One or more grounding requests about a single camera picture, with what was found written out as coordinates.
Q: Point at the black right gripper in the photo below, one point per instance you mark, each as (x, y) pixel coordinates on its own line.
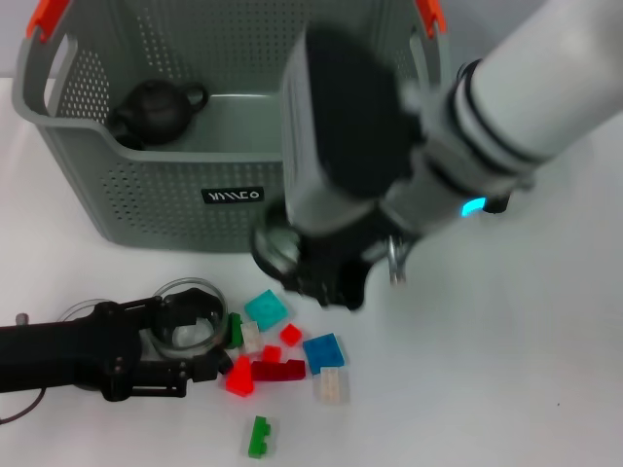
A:
(348, 258)

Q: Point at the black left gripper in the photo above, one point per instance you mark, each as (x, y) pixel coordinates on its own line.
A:
(58, 355)

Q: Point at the glass teacup with black base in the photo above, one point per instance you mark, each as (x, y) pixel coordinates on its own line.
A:
(275, 243)
(73, 310)
(194, 340)

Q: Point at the grey perforated storage basket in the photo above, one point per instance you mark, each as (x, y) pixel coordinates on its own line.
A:
(170, 209)

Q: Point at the teal square toy plate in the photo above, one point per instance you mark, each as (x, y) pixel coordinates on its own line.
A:
(265, 310)

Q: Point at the small red toy brick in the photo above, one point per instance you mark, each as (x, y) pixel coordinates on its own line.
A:
(271, 352)
(290, 334)

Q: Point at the dark green toy brick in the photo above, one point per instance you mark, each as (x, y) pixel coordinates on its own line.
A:
(235, 331)

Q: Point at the blue toy plate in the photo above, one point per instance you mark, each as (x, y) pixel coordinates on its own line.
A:
(323, 352)

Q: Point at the bright orange-red toy brick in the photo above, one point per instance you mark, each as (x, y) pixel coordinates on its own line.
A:
(239, 378)

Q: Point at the small clear toy brick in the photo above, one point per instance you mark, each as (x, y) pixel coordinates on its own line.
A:
(251, 337)

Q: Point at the metal plug on right gripper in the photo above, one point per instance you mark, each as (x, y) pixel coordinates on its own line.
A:
(395, 262)

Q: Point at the metal plug on gripper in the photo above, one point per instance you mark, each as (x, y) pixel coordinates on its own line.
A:
(22, 319)
(395, 262)

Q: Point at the long dark red toy brick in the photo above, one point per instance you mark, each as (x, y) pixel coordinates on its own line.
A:
(277, 371)

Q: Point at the large clear toy brick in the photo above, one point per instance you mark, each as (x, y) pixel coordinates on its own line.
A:
(332, 386)

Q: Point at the green stepped toy brick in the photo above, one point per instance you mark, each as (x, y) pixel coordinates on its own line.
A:
(257, 438)

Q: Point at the metal plug on left gripper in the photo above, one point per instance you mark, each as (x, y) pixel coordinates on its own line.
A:
(22, 319)

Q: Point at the dark clay teapot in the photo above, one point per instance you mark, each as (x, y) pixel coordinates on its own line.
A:
(156, 112)

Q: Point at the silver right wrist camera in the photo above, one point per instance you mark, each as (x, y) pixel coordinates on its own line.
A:
(340, 121)

